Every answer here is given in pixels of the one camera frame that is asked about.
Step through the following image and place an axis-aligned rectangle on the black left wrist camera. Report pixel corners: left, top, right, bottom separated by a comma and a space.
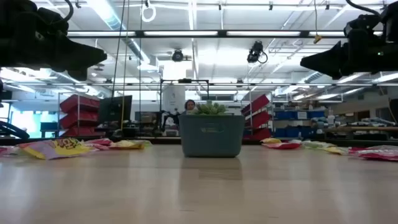
37, 6, 70, 35

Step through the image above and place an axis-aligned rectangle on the blue bin shelving rack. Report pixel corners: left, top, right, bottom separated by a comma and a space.
272, 108, 326, 139

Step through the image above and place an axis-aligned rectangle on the red Skittles pack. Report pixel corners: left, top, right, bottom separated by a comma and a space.
349, 144, 398, 162
262, 142, 302, 151

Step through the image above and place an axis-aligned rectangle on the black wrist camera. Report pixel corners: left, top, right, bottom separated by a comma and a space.
343, 14, 382, 39
37, 6, 70, 35

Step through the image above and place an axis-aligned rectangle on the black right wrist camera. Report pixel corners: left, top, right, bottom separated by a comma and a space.
343, 14, 382, 39

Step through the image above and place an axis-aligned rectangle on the black overhead camera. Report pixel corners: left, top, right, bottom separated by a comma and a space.
246, 40, 269, 65

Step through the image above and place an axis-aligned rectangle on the white round pillar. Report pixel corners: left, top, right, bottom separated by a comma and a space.
163, 85, 187, 115

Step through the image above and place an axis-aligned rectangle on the black computer monitor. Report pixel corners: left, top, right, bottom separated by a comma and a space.
98, 95, 133, 124

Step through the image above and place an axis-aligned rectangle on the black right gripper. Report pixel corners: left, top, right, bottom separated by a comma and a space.
300, 29, 398, 80

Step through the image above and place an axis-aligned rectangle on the black hanging cable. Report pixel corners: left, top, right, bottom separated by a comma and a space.
111, 0, 126, 94

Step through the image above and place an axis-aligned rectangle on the white LED light bar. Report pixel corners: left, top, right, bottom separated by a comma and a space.
67, 30, 383, 39

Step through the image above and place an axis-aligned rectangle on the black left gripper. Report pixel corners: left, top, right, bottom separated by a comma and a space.
0, 0, 108, 82

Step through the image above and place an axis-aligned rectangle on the red bin shelving rack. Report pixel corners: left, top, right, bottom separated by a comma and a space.
241, 94, 272, 141
58, 93, 101, 138

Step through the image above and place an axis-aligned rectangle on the wooden workbench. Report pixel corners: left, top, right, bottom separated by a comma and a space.
323, 125, 398, 141

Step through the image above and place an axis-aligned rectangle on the blue-grey plastic bin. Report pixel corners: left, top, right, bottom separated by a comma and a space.
178, 114, 246, 158

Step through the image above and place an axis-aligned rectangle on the person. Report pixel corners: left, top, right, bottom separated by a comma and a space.
183, 99, 197, 115

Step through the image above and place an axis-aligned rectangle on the round black ceiling camera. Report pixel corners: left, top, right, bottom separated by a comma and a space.
171, 49, 185, 63

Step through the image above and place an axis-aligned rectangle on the dark curved hose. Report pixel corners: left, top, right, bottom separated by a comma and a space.
0, 120, 30, 139

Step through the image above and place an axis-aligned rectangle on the artificial green potted plant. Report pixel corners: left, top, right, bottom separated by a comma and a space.
191, 100, 228, 116

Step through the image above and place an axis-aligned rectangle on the white hanging cable loop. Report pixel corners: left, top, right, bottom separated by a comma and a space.
141, 0, 157, 24

